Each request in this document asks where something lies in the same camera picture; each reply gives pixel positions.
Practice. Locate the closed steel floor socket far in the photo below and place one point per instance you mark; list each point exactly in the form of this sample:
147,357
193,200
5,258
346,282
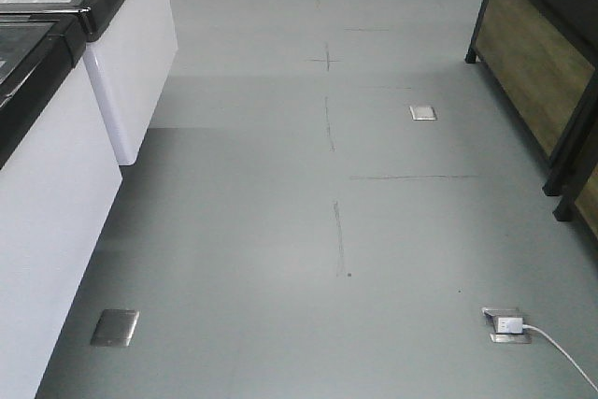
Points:
423,113

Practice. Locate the closed steel floor socket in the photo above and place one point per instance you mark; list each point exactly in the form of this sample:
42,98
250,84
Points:
423,113
115,328

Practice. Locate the far white chest freezer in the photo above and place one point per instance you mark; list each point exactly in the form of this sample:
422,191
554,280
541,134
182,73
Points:
131,45

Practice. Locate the white chest freezer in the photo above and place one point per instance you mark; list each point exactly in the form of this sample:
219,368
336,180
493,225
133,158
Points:
59,177
131,45

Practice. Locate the closed steel floor socket left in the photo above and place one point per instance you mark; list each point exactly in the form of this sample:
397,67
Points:
115,328

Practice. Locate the open steel floor socket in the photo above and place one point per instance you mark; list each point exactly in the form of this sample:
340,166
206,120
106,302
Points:
491,312

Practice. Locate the near white chest freezer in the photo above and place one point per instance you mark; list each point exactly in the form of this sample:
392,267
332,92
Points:
59,177

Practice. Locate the white power plug adapter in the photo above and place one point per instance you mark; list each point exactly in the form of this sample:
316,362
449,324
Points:
508,325

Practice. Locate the far black wooden display stand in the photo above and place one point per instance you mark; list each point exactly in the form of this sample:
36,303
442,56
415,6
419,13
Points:
543,54

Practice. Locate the black wooden display stand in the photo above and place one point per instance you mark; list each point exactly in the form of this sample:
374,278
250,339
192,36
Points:
543,54
579,196

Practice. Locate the near black wooden display stand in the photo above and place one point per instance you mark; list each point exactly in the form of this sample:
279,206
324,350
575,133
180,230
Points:
579,196

